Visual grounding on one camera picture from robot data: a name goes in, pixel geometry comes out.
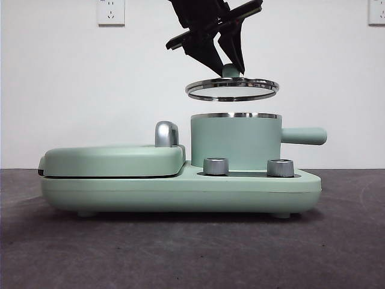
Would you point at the white wall socket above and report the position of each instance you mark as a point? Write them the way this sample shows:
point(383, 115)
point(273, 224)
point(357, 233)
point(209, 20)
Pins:
point(110, 12)
point(377, 12)

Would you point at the green breakfast machine base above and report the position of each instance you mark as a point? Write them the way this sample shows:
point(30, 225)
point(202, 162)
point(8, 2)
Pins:
point(210, 189)

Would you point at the glass lid with green knob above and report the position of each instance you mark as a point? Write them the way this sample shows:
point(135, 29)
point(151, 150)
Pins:
point(231, 88)

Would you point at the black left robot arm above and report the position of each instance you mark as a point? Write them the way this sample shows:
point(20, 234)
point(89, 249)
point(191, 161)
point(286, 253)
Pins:
point(195, 18)

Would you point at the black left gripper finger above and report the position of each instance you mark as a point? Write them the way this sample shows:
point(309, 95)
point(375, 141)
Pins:
point(234, 48)
point(204, 55)

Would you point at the silver control knob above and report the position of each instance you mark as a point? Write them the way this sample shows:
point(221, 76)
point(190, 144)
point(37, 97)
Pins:
point(215, 166)
point(280, 167)

